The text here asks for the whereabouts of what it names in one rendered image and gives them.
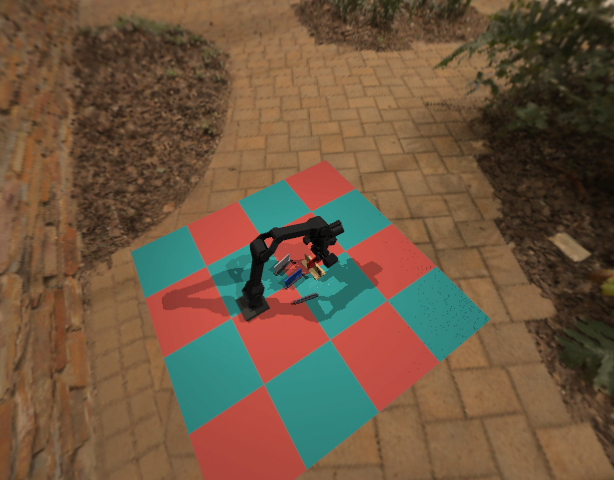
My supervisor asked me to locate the tan slotted board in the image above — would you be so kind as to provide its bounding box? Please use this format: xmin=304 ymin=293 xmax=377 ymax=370
xmin=301 ymin=253 xmax=326 ymax=280

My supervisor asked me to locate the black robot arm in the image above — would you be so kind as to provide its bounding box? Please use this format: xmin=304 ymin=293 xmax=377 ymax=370
xmin=241 ymin=216 xmax=344 ymax=312

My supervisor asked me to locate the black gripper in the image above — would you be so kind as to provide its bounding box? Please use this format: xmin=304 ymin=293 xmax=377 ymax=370
xmin=303 ymin=235 xmax=338 ymax=268

